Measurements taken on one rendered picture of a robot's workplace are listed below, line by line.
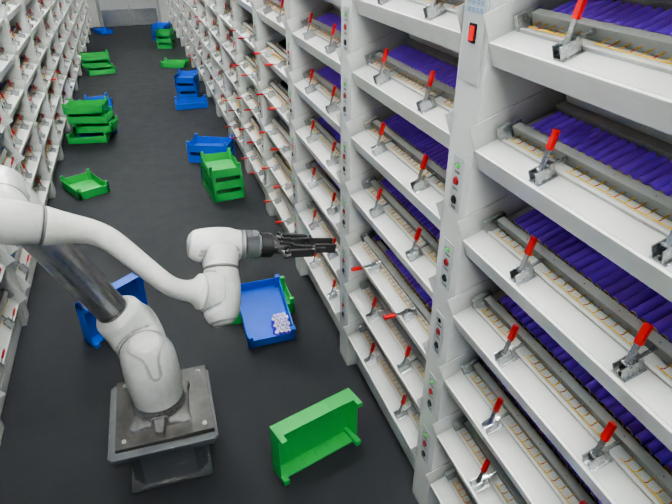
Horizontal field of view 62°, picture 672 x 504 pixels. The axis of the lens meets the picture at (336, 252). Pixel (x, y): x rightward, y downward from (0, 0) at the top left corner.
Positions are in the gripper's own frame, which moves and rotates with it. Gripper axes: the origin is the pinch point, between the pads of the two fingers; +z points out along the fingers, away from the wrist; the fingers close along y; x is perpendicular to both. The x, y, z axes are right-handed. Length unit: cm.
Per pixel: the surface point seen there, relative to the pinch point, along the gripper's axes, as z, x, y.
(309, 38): 5, -51, 66
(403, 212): 18.6, -17.4, -11.7
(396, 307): 17.4, 8.1, -23.6
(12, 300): -106, 71, 80
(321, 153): 12, -12, 53
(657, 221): 13, -55, -94
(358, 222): 17.0, -0.6, 15.3
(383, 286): 17.5, 7.9, -12.4
